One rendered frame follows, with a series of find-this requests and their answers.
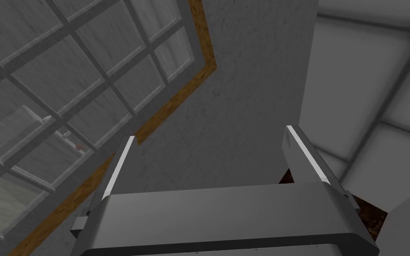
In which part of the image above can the grey paned glass door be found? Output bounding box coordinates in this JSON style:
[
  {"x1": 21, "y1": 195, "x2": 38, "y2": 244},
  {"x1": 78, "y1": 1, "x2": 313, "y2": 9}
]
[{"x1": 0, "y1": 0, "x2": 205, "y2": 240}]

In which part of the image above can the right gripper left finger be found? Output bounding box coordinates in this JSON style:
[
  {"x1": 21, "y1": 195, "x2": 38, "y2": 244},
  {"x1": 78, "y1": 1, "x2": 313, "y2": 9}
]
[{"x1": 90, "y1": 135, "x2": 136, "y2": 213}]

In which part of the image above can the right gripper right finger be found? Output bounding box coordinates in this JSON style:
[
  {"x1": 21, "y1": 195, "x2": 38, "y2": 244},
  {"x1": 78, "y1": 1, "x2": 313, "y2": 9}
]
[{"x1": 281, "y1": 124, "x2": 349, "y2": 198}]

